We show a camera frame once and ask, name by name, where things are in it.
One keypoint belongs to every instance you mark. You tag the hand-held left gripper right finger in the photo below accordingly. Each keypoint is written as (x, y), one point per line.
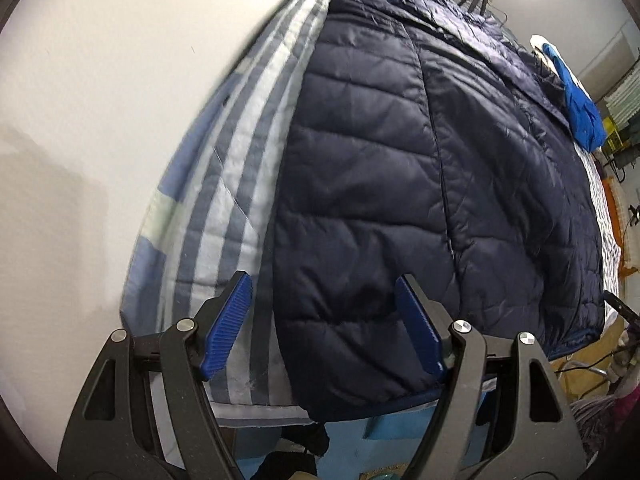
(419, 329)

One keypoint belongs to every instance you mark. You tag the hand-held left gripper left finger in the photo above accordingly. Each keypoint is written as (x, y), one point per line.
(226, 324)

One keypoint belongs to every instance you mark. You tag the navy quilted puffer jacket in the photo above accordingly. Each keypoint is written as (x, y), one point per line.
(425, 185)

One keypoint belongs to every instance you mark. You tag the blue striped shirt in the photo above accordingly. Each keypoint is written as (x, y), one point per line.
(225, 200)

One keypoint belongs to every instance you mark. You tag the dark cloth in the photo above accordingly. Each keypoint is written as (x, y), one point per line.
(295, 452)

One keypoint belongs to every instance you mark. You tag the orange patterned cloth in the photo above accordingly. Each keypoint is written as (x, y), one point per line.
(616, 210)

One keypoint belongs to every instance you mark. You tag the bright blue cloth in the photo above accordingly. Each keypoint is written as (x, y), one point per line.
(577, 97)

